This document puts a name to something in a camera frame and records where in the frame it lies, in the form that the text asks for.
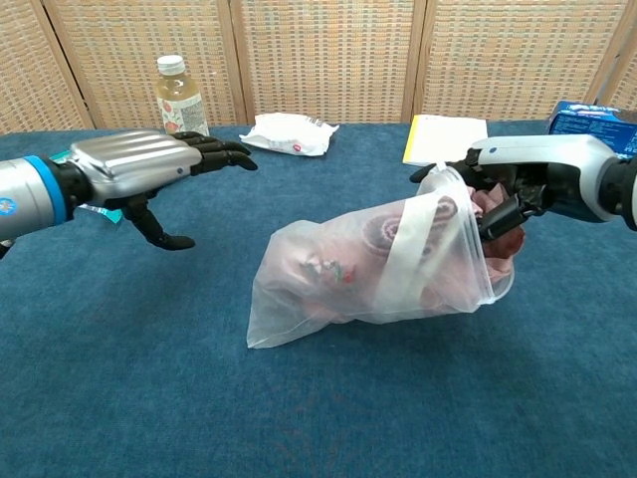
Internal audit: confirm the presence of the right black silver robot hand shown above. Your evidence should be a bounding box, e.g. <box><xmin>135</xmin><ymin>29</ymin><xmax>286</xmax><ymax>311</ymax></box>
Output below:
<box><xmin>409</xmin><ymin>133</ymin><xmax>623</xmax><ymax>243</ymax></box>

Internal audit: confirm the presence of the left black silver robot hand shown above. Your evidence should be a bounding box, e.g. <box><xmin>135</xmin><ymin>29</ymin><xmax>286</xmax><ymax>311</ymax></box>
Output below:
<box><xmin>59</xmin><ymin>128</ymin><xmax>259</xmax><ymax>251</ymax></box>

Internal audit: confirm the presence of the translucent zip plastic bag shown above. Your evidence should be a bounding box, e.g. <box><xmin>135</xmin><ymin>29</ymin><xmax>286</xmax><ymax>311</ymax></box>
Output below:
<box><xmin>246</xmin><ymin>162</ymin><xmax>516</xmax><ymax>350</ymax></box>

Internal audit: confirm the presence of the teal snack packet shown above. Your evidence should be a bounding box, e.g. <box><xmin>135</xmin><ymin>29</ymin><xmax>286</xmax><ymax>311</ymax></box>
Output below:
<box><xmin>49</xmin><ymin>151</ymin><xmax>124</xmax><ymax>224</ymax></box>

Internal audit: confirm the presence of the blue pink cookie box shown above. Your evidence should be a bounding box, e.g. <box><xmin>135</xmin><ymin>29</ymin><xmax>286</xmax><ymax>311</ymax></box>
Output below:
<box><xmin>545</xmin><ymin>100</ymin><xmax>637</xmax><ymax>160</ymax></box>

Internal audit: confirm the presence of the tea bottle with white cap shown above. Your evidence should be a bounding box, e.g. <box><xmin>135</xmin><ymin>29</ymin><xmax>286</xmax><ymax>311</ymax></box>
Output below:
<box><xmin>155</xmin><ymin>54</ymin><xmax>209</xmax><ymax>136</ymax></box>

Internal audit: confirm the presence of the white booklet with yellow spine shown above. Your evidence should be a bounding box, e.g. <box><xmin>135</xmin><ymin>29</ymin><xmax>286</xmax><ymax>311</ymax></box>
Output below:
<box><xmin>401</xmin><ymin>114</ymin><xmax>489</xmax><ymax>168</ymax></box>

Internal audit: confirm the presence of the white snack package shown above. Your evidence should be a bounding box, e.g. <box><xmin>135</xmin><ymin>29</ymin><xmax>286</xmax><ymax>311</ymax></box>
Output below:
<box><xmin>238</xmin><ymin>113</ymin><xmax>340</xmax><ymax>157</ymax></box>

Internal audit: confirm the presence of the woven folding screen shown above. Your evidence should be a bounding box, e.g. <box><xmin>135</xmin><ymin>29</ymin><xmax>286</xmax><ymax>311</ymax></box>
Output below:
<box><xmin>0</xmin><ymin>0</ymin><xmax>637</xmax><ymax>135</ymax></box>

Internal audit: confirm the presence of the blue table mat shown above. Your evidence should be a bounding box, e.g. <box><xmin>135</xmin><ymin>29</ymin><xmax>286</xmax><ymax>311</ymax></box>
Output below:
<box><xmin>0</xmin><ymin>119</ymin><xmax>637</xmax><ymax>478</ymax></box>

